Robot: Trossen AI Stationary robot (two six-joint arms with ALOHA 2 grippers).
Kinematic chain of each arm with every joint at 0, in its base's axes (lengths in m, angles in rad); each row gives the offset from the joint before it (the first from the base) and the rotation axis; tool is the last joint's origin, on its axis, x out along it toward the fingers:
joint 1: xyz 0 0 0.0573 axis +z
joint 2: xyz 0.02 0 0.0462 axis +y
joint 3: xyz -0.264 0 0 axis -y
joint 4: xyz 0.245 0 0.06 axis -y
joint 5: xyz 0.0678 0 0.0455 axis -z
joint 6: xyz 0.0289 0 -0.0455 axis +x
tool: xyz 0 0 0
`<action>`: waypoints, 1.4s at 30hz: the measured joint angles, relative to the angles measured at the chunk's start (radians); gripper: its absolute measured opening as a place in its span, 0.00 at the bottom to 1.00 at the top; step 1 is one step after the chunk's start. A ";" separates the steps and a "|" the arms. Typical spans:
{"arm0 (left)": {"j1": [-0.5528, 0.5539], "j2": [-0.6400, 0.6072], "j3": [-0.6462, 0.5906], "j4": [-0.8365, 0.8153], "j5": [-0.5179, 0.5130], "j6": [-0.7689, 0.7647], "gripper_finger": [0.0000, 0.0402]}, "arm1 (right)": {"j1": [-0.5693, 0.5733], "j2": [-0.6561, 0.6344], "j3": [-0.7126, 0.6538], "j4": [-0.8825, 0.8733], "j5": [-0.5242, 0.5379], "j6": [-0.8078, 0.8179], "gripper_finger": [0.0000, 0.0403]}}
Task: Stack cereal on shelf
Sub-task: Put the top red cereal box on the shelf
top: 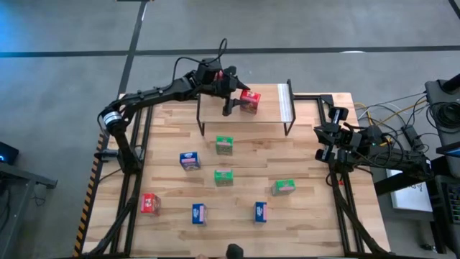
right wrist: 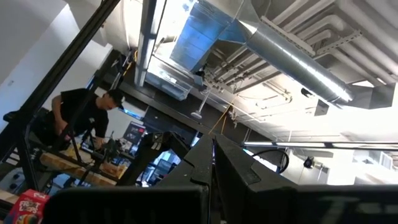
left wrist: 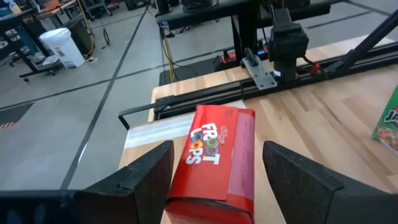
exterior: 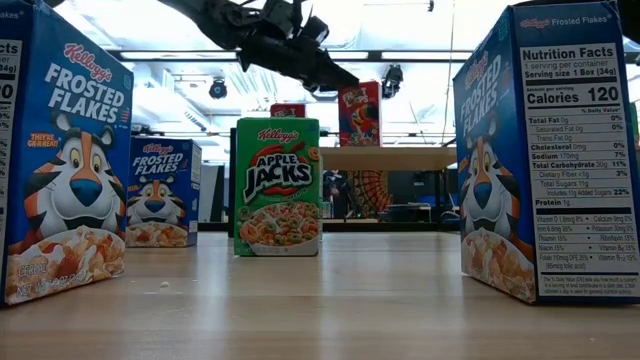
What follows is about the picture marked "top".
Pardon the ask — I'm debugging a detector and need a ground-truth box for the grey metal table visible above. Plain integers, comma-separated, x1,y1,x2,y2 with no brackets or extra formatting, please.
0,161,58,259

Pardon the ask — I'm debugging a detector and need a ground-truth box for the yellow black hazard tape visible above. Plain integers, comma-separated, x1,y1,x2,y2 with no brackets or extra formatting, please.
73,132,109,257

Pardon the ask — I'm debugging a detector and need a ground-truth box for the grey equipment cart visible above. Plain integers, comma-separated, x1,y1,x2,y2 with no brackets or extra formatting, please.
423,73,460,155

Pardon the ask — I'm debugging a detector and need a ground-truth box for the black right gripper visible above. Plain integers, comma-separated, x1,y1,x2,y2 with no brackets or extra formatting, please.
314,106,360,163

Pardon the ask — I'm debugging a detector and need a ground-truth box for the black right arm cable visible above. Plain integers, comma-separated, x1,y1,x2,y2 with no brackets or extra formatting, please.
359,125,409,170

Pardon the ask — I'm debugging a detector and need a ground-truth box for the yellow floor cable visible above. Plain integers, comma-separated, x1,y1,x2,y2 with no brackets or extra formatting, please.
354,99,428,127

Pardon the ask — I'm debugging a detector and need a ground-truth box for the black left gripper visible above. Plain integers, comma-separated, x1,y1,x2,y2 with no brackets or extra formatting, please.
210,65,252,117

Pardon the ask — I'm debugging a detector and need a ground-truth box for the computer monitor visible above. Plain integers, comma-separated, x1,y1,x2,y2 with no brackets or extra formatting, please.
436,141,460,159

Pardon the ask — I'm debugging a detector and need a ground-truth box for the silver metal bracket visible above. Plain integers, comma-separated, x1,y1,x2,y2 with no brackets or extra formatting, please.
93,149,119,162

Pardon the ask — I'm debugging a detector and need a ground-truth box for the green Apple Jacks cereal box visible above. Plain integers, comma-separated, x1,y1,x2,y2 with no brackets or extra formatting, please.
271,178,297,197
215,135,234,156
213,168,234,188

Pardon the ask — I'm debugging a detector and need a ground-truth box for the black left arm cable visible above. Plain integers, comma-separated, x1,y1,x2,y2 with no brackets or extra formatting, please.
171,37,229,86

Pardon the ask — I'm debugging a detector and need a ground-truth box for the black desk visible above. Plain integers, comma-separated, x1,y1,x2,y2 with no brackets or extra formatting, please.
373,154,460,197

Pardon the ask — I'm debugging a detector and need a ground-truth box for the backlit computer keyboard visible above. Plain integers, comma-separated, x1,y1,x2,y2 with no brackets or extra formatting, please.
443,181,460,226

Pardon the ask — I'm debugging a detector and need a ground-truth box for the black device blue light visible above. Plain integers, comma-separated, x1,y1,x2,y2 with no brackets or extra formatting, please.
0,141,20,166

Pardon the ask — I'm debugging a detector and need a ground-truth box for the person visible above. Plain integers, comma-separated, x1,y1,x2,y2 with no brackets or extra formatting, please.
195,243,245,259

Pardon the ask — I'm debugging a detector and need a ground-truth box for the coiled black cable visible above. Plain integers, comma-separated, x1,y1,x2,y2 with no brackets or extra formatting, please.
426,101,460,135

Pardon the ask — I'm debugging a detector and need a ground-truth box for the blue Frosted Flakes cereal box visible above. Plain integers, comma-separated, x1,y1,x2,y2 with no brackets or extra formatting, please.
179,151,201,171
254,201,268,224
191,203,208,227

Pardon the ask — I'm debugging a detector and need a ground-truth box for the black power adapter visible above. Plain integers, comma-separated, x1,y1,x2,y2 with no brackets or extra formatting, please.
401,124,425,151

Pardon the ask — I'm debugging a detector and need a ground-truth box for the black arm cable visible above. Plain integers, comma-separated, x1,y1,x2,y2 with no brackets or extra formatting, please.
171,37,229,86
359,125,409,170

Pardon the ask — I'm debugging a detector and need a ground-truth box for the white board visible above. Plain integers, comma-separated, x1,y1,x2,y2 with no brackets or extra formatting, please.
386,167,434,213

